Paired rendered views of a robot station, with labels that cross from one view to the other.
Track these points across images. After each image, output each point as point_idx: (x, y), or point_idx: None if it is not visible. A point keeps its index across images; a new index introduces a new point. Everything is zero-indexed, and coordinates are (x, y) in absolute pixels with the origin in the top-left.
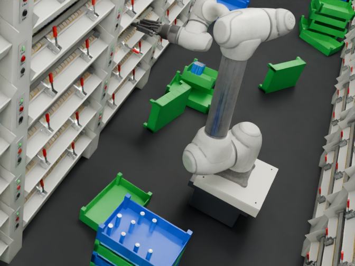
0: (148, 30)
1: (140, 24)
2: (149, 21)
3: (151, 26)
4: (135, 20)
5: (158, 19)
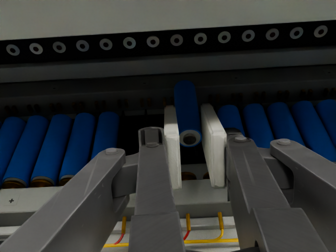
0: (2, 250)
1: (157, 153)
2: (311, 180)
3: (156, 226)
4: (207, 135)
5: None
